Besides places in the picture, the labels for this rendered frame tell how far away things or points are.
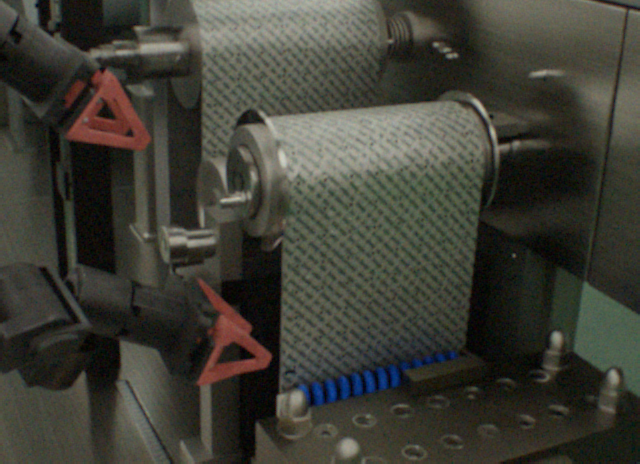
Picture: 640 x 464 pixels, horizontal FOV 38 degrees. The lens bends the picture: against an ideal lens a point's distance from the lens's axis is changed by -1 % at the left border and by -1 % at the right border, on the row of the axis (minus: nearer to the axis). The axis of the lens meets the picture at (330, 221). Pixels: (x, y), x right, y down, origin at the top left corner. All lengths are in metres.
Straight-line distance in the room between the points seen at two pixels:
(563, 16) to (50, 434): 0.77
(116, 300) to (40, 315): 0.09
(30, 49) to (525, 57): 0.55
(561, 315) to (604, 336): 2.09
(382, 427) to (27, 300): 0.38
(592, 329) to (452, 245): 2.50
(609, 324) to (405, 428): 2.64
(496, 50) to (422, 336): 0.35
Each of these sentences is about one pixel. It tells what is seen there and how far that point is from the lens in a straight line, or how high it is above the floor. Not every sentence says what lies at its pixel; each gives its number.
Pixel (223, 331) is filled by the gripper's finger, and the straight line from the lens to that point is 0.88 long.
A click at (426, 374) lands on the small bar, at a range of 1.04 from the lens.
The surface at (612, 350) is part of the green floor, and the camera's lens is 3.41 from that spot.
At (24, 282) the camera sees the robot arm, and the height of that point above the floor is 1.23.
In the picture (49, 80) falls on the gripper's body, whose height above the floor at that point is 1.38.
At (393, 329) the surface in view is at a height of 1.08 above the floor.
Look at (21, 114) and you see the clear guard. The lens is 1.92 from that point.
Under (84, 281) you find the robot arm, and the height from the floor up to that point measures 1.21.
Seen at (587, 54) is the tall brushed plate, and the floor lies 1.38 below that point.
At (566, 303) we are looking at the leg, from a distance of 1.40.
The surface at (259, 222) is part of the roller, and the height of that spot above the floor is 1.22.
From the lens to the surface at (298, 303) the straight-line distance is 0.98.
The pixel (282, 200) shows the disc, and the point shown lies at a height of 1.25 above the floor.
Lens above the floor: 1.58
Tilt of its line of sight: 22 degrees down
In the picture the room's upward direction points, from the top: 2 degrees clockwise
